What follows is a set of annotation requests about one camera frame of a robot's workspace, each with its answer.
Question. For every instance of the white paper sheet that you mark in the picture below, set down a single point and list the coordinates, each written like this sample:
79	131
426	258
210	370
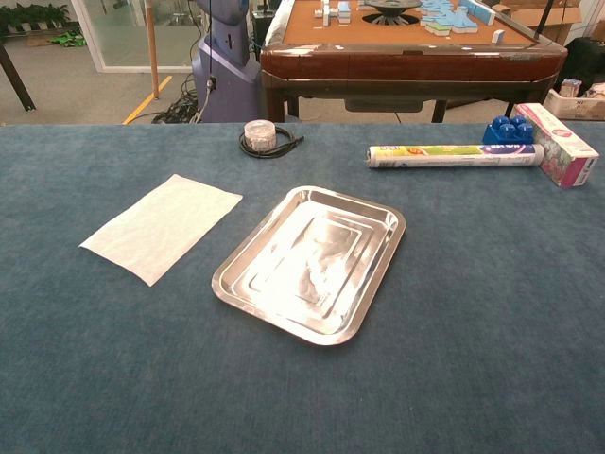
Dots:
160	227

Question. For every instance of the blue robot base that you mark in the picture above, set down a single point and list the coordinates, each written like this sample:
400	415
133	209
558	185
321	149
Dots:
227	85

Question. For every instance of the stainless steel tray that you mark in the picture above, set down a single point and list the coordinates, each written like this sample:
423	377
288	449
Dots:
312	265

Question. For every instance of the small round white jar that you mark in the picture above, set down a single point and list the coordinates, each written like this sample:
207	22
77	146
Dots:
259	134

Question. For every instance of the cling film roll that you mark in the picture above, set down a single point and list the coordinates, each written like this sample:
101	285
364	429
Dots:
449	156

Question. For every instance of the blue table cloth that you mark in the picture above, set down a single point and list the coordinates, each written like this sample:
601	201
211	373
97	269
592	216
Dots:
302	402

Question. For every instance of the brown wooden mahjong table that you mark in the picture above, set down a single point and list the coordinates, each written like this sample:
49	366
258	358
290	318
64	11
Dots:
402	66

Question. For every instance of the small mahjong tile group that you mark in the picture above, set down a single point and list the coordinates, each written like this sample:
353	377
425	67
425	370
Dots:
333	12

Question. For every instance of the blue toy brick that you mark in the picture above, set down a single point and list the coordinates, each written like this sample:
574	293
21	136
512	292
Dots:
508	132

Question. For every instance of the wooden pole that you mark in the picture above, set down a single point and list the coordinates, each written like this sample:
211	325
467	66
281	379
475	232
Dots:
152	47

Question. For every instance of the blue mahjong tile cluster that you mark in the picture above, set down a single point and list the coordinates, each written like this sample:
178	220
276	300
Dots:
449	16

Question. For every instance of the pink white carton box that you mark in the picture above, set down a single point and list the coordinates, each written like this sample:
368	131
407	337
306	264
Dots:
562	151

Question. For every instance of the single blue mahjong tile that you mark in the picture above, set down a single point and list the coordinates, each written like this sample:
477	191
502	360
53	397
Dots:
497	36

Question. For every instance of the white framed glass partition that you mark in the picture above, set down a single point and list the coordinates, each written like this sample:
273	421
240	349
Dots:
90	33

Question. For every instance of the white plastic crate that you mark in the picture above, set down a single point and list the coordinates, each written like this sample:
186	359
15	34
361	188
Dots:
572	106

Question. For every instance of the green item on floor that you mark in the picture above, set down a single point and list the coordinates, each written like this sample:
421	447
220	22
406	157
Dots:
68	38

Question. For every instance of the small printed box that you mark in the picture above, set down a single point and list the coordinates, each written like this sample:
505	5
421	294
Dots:
570	87

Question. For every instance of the black tripod stand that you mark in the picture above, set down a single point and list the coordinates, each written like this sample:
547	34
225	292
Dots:
543	19

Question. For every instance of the black table leg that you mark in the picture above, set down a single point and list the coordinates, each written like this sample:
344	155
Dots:
14	75

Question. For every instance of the black bulky object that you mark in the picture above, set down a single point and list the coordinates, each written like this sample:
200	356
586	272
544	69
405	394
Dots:
586	61

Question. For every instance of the brown cardboard box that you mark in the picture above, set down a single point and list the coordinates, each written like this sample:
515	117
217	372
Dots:
558	19

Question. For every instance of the row of potted plants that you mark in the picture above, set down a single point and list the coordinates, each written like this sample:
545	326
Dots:
33	16

